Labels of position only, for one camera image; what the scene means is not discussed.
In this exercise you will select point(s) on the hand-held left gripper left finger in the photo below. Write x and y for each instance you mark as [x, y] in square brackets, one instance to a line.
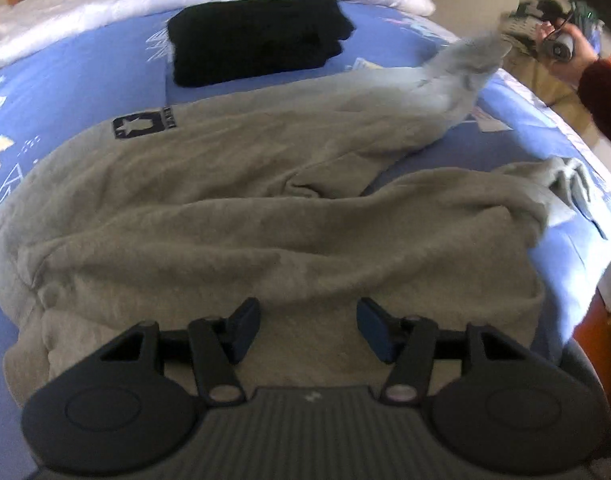
[245, 327]

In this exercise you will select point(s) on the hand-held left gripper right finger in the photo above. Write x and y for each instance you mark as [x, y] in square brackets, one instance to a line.
[374, 327]

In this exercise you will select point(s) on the grey sweatpants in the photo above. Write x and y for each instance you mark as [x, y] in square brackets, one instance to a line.
[235, 240]

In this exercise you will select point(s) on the person's right hand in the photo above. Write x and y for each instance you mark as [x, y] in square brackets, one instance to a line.
[580, 62]

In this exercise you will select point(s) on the black folded garment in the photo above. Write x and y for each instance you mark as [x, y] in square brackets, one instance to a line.
[255, 35]

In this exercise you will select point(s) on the blue printed bedsheet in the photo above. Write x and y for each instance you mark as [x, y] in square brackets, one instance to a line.
[85, 85]

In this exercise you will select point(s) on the white quilt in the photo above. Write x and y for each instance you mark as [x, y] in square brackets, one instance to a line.
[135, 0]

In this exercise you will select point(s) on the wooden bed frame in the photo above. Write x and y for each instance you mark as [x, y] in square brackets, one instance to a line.
[603, 345]

